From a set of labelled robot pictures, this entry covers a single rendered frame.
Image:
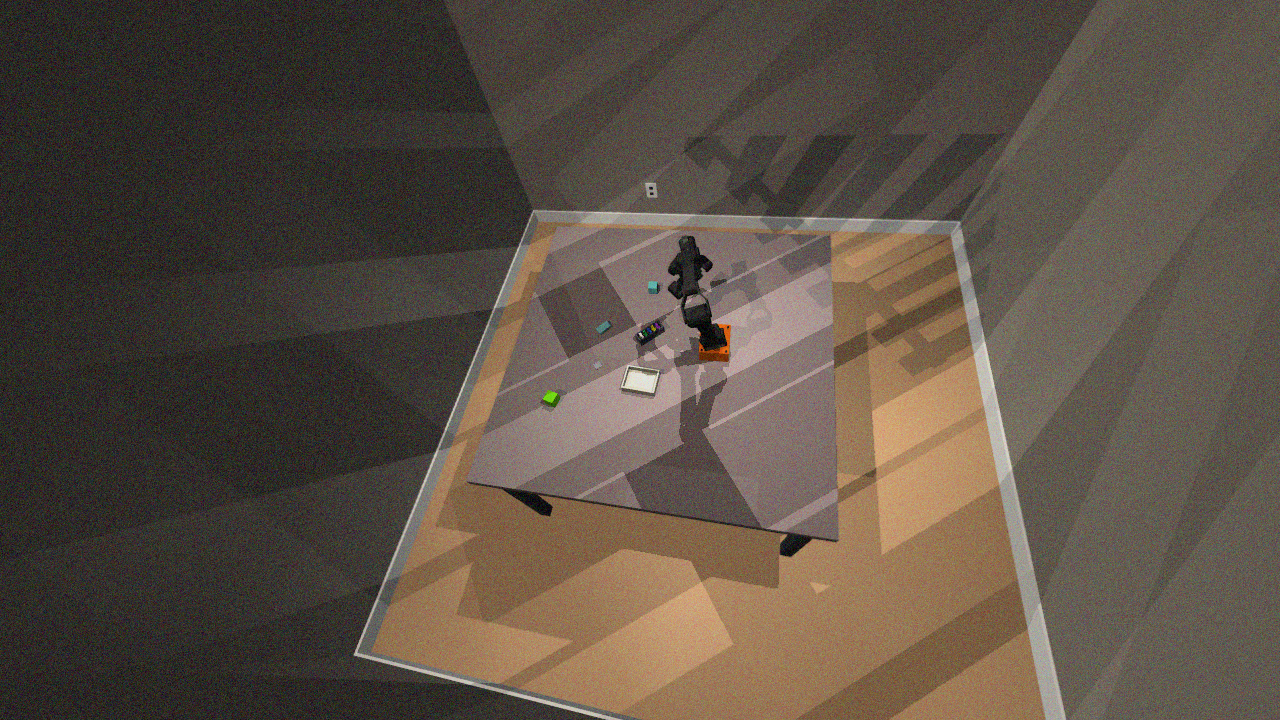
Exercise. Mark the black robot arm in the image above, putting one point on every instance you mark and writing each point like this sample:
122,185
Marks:
689,261

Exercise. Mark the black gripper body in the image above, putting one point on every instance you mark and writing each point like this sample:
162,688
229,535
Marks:
675,288

